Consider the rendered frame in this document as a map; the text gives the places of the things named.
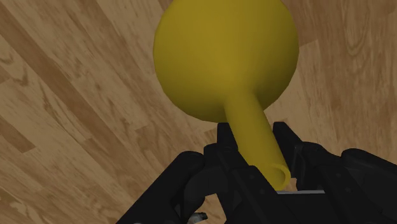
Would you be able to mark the yellow round long-necked vase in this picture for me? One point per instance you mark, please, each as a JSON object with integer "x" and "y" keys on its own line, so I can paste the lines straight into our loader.
{"x": 225, "y": 62}

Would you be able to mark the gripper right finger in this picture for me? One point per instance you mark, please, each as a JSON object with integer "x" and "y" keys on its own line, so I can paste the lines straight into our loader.
{"x": 328, "y": 173}

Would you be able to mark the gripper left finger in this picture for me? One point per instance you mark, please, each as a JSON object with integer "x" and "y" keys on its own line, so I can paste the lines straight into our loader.
{"x": 217, "y": 173}

